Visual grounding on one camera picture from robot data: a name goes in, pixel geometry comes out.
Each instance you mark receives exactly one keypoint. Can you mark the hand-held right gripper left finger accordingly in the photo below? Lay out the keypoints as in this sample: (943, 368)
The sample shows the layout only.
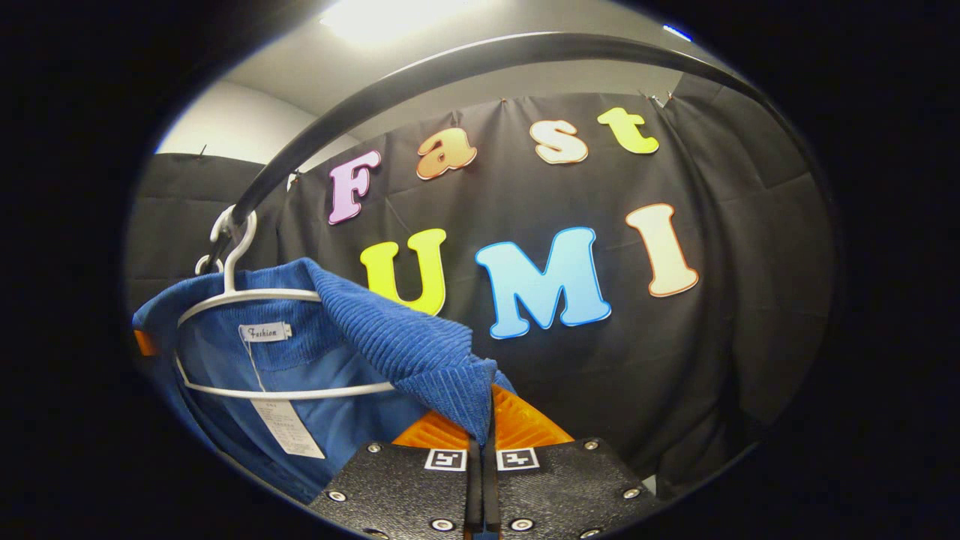
(405, 487)

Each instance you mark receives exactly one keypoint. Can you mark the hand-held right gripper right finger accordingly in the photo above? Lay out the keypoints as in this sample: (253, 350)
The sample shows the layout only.
(555, 484)

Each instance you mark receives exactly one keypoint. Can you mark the ceiling light panel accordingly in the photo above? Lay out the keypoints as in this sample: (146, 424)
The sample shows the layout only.
(397, 19)

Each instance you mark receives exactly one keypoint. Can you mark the black backdrop cloth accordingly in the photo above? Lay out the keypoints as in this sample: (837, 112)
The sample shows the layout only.
(675, 360)

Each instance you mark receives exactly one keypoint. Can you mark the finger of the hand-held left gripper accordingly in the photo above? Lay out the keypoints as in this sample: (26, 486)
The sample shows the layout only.
(146, 343)

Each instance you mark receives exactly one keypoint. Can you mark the black clothes rack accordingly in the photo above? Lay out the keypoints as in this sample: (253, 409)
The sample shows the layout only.
(450, 61)

